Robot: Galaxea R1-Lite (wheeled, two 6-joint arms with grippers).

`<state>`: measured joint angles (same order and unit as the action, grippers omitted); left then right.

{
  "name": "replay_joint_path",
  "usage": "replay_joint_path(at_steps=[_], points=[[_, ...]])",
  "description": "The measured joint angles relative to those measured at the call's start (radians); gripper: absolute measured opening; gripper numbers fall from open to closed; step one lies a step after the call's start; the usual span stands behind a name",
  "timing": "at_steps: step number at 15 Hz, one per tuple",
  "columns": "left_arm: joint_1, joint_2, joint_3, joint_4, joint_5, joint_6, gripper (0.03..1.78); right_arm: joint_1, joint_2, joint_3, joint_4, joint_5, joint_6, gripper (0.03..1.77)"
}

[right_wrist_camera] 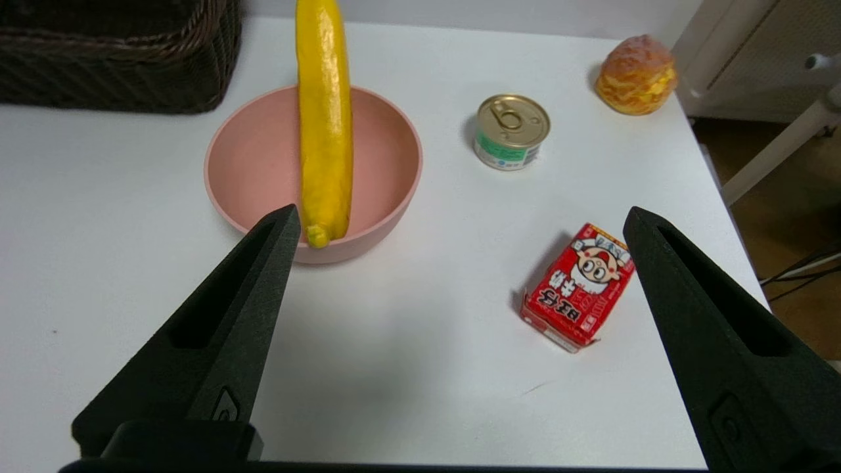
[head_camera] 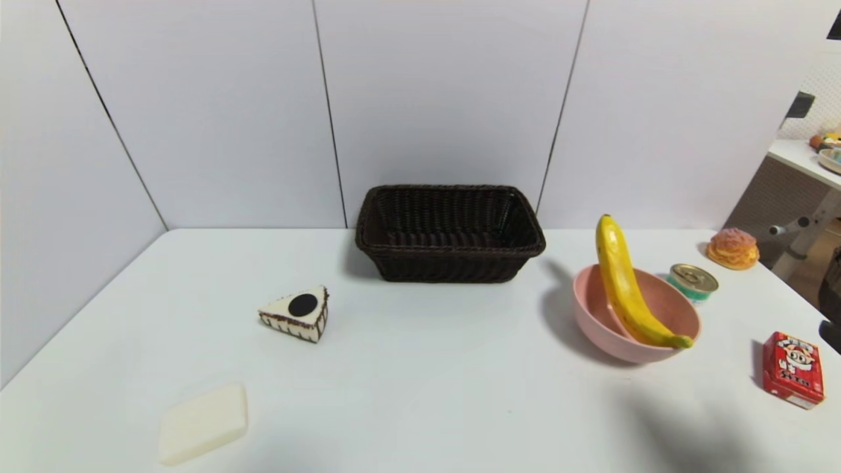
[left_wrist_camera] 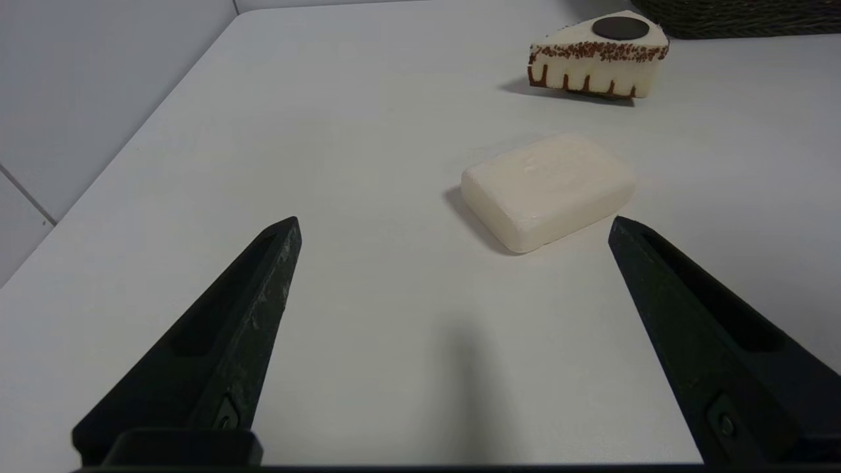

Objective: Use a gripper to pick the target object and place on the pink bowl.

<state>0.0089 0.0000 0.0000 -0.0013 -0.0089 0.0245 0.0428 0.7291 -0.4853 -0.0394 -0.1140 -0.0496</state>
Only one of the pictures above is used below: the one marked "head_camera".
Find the orange toy fruit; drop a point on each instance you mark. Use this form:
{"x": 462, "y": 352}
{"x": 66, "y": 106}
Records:
{"x": 825, "y": 140}

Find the black wall mounted block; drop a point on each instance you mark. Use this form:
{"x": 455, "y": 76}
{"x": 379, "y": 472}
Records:
{"x": 799, "y": 105}

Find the green labelled tin can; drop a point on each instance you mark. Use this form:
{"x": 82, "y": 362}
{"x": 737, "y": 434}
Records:
{"x": 693, "y": 281}

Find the cream puff pastry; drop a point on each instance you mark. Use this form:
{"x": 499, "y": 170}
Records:
{"x": 732, "y": 249}

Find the red snack box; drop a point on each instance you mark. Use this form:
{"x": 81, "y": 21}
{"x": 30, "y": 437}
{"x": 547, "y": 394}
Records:
{"x": 793, "y": 369}

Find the white background desk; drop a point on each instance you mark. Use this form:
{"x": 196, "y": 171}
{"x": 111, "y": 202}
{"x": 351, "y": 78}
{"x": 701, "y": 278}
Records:
{"x": 798, "y": 159}

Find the pink bowl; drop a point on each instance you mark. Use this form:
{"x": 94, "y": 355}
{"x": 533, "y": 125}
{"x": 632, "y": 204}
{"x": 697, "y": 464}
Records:
{"x": 670, "y": 305}

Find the black corner fixture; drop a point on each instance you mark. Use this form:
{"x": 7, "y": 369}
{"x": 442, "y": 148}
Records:
{"x": 836, "y": 26}

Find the pale dish on desk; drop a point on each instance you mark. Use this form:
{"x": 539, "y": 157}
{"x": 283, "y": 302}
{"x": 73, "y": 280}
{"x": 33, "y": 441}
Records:
{"x": 832, "y": 161}

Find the dark brown wicker basket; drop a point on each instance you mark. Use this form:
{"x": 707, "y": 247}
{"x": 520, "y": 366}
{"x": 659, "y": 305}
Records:
{"x": 447, "y": 266}

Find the yellow banana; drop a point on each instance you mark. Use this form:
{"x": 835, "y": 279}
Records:
{"x": 624, "y": 289}

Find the white desk leg frame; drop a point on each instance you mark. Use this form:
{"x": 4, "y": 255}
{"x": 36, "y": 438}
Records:
{"x": 808, "y": 226}

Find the triangular cake slice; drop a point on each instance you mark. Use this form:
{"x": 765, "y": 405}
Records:
{"x": 289, "y": 322}

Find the right gripper labelled finger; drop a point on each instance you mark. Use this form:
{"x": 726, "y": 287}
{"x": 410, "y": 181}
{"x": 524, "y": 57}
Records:
{"x": 833, "y": 336}

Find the white soap bar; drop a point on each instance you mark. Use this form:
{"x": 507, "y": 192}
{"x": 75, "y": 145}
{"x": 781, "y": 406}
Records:
{"x": 202, "y": 424}

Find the grey mesh desk panel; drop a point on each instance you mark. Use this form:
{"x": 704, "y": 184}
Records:
{"x": 765, "y": 197}

